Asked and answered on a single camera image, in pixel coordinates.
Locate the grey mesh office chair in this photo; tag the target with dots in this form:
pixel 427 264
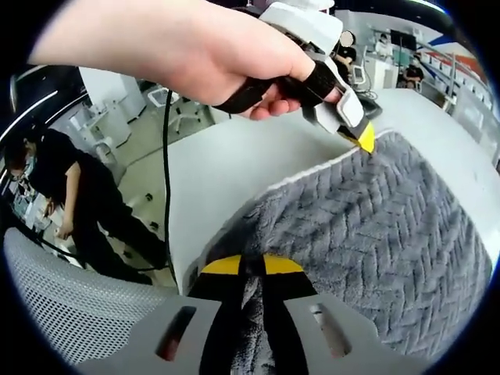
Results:
pixel 78 304

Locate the white office chair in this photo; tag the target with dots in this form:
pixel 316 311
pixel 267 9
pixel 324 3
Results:
pixel 158 95

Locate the row of white storage bins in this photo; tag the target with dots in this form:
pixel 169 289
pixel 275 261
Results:
pixel 449 60

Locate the grey textured towel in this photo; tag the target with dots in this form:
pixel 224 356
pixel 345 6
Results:
pixel 371 218

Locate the small white screen device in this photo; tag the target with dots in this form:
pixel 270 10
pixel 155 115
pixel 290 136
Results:
pixel 359 74

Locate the white cabinet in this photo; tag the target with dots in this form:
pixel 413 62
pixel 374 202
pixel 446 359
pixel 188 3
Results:
pixel 386 74

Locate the person's left hand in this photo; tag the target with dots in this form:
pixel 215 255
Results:
pixel 234 51

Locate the metal storage shelf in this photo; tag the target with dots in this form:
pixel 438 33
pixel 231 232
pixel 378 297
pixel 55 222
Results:
pixel 453 66

